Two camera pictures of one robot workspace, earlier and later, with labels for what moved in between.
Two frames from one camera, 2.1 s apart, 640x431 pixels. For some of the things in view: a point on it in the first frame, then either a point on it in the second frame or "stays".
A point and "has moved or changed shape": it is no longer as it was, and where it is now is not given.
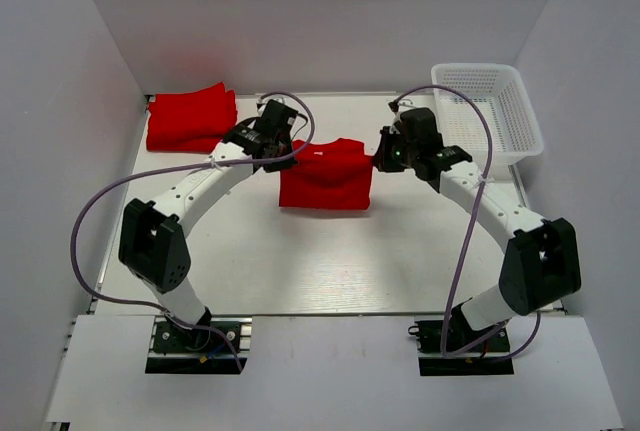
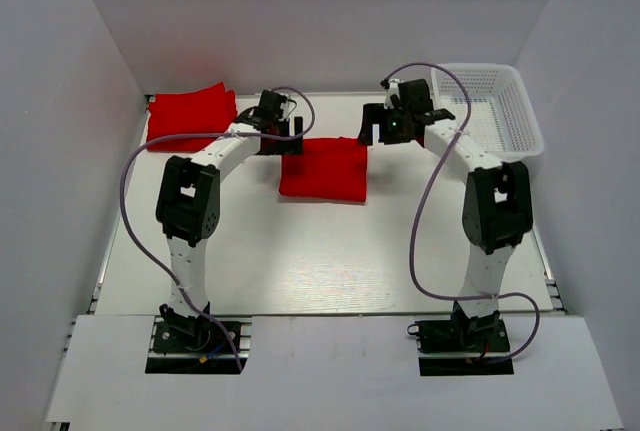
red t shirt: [336, 174] has moved or changed shape
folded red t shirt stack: [191, 121] stays
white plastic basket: [500, 92] stays
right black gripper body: [397, 154] -> [394, 129]
